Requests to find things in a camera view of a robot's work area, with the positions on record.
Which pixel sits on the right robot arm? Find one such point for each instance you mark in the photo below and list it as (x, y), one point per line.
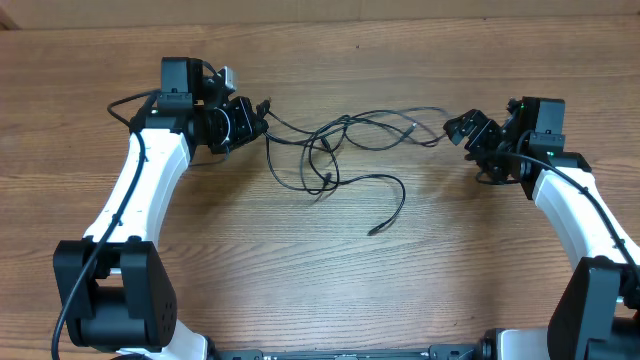
(528, 150)

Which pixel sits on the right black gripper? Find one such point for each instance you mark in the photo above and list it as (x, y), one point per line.
(484, 128)

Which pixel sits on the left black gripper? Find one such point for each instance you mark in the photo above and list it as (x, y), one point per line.
(247, 124)

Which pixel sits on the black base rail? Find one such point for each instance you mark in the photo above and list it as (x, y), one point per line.
(345, 354)

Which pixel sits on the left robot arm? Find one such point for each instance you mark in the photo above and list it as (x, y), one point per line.
(115, 293)

